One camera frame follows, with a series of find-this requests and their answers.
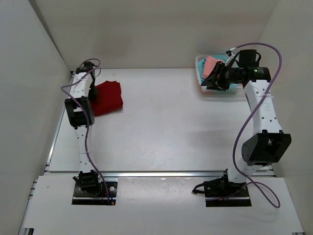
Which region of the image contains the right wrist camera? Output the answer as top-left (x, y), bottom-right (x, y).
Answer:
top-left (225, 48), bottom-right (261, 68)

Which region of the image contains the aluminium rail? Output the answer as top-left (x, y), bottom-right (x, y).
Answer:
top-left (102, 171), bottom-right (223, 178)

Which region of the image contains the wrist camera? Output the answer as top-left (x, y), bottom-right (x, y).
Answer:
top-left (225, 48), bottom-right (261, 68)
top-left (76, 58), bottom-right (101, 74)

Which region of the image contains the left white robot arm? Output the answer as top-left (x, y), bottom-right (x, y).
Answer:
top-left (65, 61), bottom-right (102, 197)

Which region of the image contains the red t shirt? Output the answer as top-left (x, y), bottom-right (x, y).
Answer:
top-left (90, 81), bottom-right (123, 117)

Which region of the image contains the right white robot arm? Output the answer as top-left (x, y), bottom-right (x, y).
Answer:
top-left (202, 57), bottom-right (291, 196)

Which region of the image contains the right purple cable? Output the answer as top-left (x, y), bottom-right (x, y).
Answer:
top-left (205, 43), bottom-right (282, 208)

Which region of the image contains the teal t shirt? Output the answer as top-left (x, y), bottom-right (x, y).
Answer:
top-left (195, 55), bottom-right (243, 93)

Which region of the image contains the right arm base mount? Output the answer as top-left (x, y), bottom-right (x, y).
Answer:
top-left (192, 175), bottom-right (252, 208)

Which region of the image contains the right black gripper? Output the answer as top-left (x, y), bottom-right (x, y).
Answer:
top-left (201, 63), bottom-right (241, 92)

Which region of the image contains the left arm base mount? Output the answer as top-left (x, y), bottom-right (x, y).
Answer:
top-left (71, 170), bottom-right (118, 206)

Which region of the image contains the white plastic laundry basket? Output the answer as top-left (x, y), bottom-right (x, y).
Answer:
top-left (195, 55), bottom-right (244, 97)

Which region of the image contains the pink t shirt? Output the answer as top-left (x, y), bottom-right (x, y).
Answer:
top-left (201, 56), bottom-right (224, 79)

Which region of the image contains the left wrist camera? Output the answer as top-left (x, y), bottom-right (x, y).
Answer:
top-left (76, 58), bottom-right (101, 74)

